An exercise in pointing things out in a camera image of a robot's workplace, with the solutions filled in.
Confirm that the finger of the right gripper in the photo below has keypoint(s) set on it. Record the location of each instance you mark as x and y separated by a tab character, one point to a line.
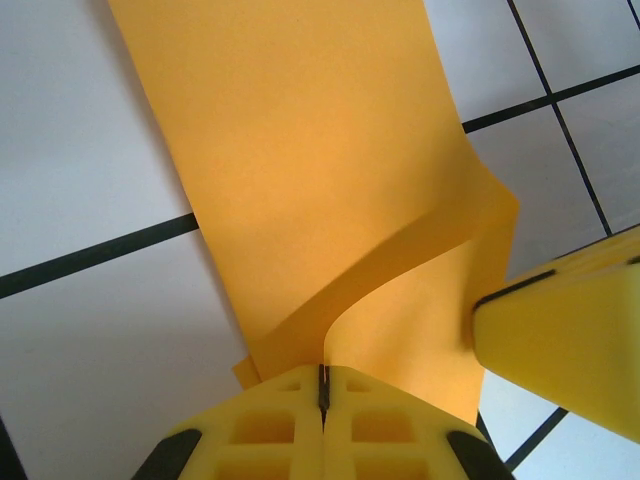
610	250
565	345

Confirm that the orange square paper sheet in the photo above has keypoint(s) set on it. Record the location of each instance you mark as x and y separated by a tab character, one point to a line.
300	175

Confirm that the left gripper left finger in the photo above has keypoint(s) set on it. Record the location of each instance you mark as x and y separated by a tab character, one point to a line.
260	435

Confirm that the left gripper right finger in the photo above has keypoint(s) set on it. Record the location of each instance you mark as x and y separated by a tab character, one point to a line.
390	435

